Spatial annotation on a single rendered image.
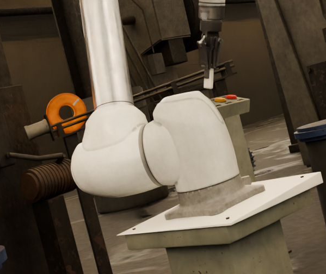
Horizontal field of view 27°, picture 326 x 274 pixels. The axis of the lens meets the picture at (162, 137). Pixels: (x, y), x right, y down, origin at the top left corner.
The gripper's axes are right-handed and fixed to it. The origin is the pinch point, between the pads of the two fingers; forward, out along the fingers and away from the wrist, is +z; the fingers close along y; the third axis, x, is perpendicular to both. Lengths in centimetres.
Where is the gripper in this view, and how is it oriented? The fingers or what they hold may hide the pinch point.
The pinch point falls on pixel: (208, 78)
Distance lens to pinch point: 240.1
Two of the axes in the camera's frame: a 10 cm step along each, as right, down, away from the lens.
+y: -6.2, 1.8, -7.6
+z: -0.3, 9.7, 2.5
